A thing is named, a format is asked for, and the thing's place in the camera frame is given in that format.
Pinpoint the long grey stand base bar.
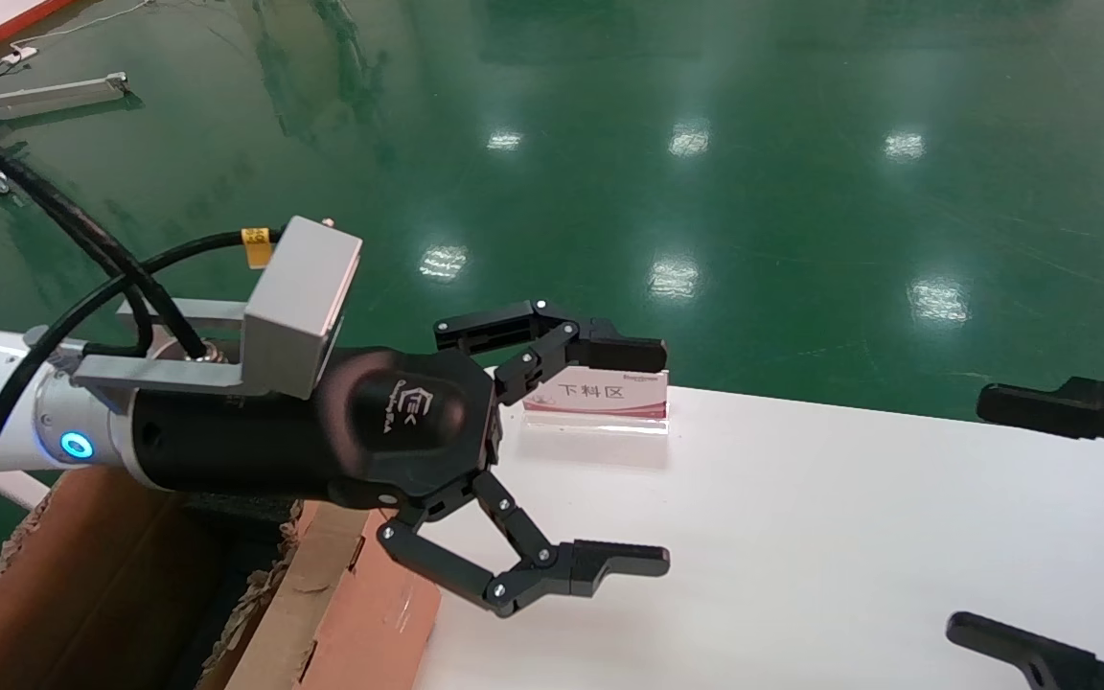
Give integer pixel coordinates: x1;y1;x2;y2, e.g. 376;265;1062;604
0;72;131;121

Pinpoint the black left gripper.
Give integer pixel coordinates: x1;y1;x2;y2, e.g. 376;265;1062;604
121;300;671;617

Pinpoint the black cable with yellow tag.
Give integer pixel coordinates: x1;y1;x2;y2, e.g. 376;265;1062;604
0;227;285;552

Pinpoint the black foam insert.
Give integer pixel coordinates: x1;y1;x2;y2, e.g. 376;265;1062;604
190;494;299;538

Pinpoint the open brown cardboard box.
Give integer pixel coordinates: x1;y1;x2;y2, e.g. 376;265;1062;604
0;467;299;690

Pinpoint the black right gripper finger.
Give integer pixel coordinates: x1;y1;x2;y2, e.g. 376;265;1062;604
946;610;1104;690
977;377;1104;480

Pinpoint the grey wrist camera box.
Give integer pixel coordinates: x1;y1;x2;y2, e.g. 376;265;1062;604
73;216;363;400

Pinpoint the acrylic sign with red stripe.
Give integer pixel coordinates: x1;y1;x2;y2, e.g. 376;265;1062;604
521;367;670;438

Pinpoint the small cardboard box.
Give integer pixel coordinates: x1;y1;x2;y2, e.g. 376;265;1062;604
226;503;443;690

